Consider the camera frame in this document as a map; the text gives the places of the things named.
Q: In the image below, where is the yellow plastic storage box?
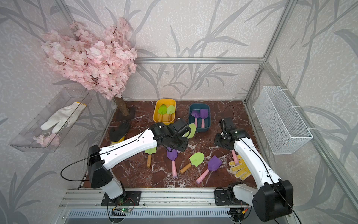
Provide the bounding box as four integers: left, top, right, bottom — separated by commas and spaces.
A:
153, 99, 176, 125

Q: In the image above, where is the green shovel wooden handle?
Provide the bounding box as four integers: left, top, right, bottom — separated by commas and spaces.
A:
182, 123, 197, 139
145, 147, 157, 168
180, 152, 204, 174
167, 105, 175, 122

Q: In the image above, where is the purple shovel pink handle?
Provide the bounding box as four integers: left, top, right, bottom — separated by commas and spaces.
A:
196, 156, 222, 184
200, 109, 208, 128
191, 110, 200, 127
231, 150, 239, 165
167, 147, 178, 178

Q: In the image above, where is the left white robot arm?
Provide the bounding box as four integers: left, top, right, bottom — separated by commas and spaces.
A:
87, 119, 196, 200

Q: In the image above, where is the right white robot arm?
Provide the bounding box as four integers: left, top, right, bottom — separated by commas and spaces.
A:
214, 118, 294, 222

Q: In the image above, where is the dark teal storage box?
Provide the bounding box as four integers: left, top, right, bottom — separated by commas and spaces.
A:
188, 103, 211, 132

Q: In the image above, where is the yellow dotted work glove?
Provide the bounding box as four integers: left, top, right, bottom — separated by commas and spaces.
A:
229, 155, 252, 181

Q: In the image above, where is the black and yellow glove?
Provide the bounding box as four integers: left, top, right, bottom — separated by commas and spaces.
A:
109, 121, 130, 146

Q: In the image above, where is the pink cherry blossom tree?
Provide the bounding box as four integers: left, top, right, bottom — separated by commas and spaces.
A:
42, 18, 138, 116

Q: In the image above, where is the white cotton glove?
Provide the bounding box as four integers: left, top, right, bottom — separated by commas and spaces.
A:
41, 102, 87, 133

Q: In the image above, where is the white wire mesh basket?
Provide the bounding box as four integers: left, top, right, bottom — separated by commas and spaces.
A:
254, 86, 313, 155

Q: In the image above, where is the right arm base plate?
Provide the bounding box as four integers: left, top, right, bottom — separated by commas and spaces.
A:
214, 187, 248, 206

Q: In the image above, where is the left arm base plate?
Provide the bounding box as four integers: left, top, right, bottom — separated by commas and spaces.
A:
101, 191, 142, 207

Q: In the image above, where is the aluminium front rail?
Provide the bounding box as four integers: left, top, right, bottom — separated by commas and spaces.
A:
58, 188, 240, 209

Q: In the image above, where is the clear acrylic wall shelf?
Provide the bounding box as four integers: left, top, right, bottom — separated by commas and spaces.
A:
9, 88, 91, 153

